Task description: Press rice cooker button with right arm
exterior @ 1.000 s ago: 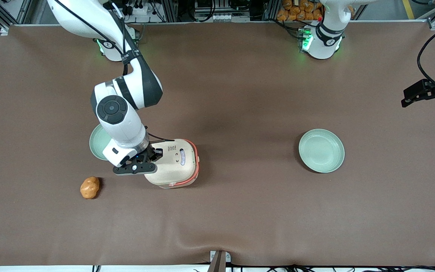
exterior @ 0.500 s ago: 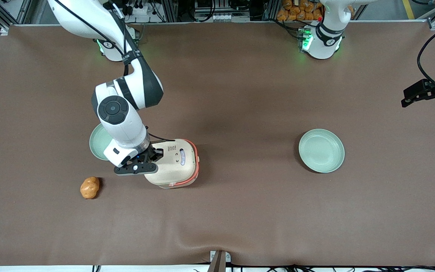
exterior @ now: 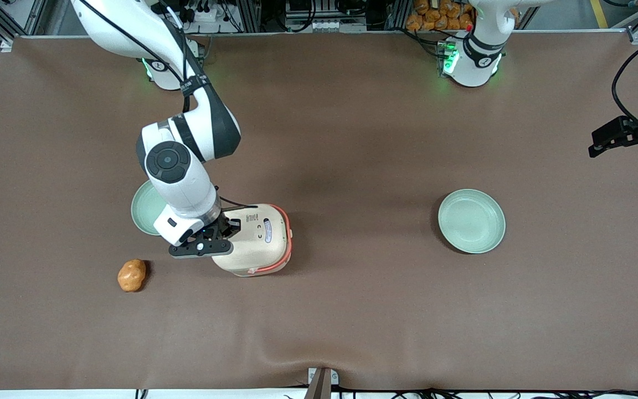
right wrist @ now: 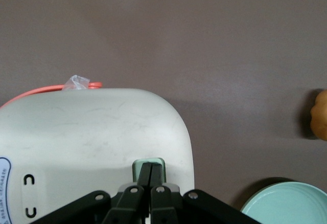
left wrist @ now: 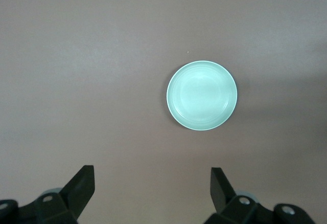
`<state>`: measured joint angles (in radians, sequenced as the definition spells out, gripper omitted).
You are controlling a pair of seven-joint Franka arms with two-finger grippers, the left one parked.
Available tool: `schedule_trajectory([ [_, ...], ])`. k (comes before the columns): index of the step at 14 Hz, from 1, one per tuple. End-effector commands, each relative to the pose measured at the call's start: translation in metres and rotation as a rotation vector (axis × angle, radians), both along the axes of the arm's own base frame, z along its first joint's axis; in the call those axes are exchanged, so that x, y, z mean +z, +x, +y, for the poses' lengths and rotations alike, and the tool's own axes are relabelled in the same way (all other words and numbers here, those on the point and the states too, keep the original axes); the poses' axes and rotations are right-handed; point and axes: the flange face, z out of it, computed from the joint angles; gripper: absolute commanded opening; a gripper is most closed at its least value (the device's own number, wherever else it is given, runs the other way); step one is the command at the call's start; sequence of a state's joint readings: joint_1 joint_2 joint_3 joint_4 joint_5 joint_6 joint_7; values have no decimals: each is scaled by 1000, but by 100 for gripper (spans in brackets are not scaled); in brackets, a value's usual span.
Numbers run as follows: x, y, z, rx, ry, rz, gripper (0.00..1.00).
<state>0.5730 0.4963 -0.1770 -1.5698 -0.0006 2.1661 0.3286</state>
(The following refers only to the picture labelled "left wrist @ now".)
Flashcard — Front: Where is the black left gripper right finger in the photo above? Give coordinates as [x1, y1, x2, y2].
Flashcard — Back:
[206, 167, 276, 224]

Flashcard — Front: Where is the pale green round plate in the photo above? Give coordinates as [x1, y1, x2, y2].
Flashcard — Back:
[166, 60, 239, 132]

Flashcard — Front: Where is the brown table mat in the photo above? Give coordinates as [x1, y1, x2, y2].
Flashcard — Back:
[0, 0, 327, 224]

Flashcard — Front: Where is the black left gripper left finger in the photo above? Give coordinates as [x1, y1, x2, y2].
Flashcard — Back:
[18, 165, 96, 224]

